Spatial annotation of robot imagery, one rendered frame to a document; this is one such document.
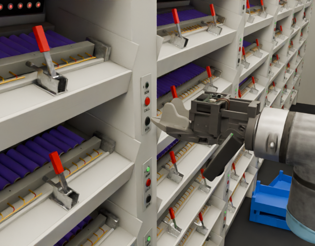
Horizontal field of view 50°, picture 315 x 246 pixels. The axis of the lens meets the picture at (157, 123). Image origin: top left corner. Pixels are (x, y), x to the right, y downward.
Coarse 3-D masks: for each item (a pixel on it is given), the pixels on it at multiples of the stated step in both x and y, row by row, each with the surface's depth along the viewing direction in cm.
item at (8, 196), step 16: (80, 144) 66; (96, 144) 68; (64, 160) 61; (80, 160) 65; (32, 176) 55; (48, 176) 58; (0, 192) 51; (16, 192) 52; (32, 192) 54; (0, 208) 50
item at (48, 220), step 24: (72, 120) 74; (96, 120) 71; (120, 144) 70; (72, 168) 63; (96, 168) 65; (120, 168) 67; (96, 192) 59; (0, 216) 50; (24, 216) 51; (48, 216) 52; (72, 216) 55; (0, 240) 47; (24, 240) 48; (48, 240) 51
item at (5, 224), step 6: (102, 156) 67; (96, 162) 66; (84, 168) 63; (78, 174) 61; (66, 180) 59; (72, 180) 60; (48, 192) 56; (42, 198) 54; (30, 204) 52; (36, 204) 53; (24, 210) 51; (12, 216) 50; (18, 216) 50; (6, 222) 49; (12, 222) 50; (0, 228) 48
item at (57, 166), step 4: (52, 152) 53; (56, 152) 53; (52, 156) 53; (56, 156) 53; (52, 160) 53; (56, 160) 53; (60, 160) 54; (52, 164) 53; (56, 164) 53; (60, 164) 54; (56, 168) 53; (60, 168) 54; (56, 172) 53; (60, 172) 54; (60, 176) 54; (64, 176) 55; (60, 180) 54; (64, 180) 54; (64, 184) 54; (64, 188) 54; (68, 188) 55; (64, 192) 54; (68, 192) 55
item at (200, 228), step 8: (208, 200) 148; (216, 200) 148; (208, 208) 146; (216, 208) 149; (200, 216) 132; (208, 216) 143; (216, 216) 144; (192, 224) 137; (200, 224) 134; (208, 224) 139; (192, 232) 132; (200, 232) 134; (208, 232) 135; (184, 240) 128; (192, 240) 129; (200, 240) 130
